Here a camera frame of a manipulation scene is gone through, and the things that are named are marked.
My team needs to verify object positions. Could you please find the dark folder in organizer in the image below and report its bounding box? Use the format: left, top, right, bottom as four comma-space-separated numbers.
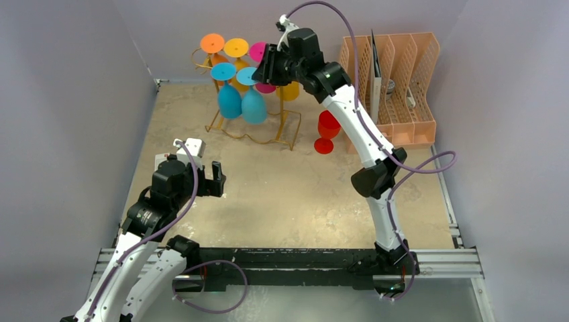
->
370, 30, 382, 125

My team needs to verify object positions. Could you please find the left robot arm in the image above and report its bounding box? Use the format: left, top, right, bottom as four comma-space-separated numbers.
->
63, 154, 226, 321

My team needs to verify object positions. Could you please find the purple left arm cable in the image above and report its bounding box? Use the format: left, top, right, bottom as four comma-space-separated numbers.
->
84, 139, 199, 322

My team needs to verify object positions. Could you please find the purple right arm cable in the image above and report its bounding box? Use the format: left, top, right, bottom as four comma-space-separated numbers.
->
284, 0, 458, 303

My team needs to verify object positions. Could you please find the magenta wine glass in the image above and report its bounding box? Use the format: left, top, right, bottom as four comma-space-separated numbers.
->
248, 42, 276, 94

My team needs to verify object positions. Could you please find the peach plastic file organizer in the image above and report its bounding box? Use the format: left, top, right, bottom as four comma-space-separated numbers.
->
339, 32, 440, 149

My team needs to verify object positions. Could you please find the yellow wine glass right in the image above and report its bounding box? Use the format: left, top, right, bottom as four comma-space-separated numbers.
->
276, 81, 300, 101

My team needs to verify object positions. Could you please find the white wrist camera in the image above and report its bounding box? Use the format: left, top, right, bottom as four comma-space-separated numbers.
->
276, 14, 299, 51
173, 138, 206, 170

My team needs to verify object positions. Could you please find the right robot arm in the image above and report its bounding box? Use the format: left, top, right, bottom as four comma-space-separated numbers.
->
253, 26, 416, 273

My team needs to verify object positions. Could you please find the gold wire wine glass rack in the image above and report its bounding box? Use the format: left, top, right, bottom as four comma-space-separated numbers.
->
191, 50, 302, 150

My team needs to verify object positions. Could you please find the yellow wine glass back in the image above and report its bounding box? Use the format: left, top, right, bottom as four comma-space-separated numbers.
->
223, 38, 250, 93

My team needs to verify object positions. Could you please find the red wine glass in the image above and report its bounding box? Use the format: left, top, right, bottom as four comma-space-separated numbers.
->
314, 110, 341, 154

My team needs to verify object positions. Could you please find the orange wine glass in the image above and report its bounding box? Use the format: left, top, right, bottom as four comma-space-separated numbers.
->
200, 33, 229, 70

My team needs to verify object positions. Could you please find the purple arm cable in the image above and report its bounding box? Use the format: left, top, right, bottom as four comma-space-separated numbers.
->
284, 0, 458, 303
84, 139, 199, 322

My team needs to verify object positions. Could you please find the white stapler box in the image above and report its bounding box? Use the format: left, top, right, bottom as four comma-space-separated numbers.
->
154, 153, 178, 170

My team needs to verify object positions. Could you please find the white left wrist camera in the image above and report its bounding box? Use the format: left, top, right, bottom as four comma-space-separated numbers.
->
173, 138, 206, 170

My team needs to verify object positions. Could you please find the light blue wine glass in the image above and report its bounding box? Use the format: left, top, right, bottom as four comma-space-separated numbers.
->
236, 66, 268, 125

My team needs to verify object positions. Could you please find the yellow wine glass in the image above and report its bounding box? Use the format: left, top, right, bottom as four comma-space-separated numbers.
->
276, 81, 300, 101
223, 38, 250, 93

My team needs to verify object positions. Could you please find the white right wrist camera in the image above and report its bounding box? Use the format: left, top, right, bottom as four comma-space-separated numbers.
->
276, 14, 299, 51

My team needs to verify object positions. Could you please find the aluminium frame rail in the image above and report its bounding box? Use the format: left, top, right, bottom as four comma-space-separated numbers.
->
92, 248, 484, 278

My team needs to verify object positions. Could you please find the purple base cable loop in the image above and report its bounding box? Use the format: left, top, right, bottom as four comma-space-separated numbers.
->
172, 259, 249, 315

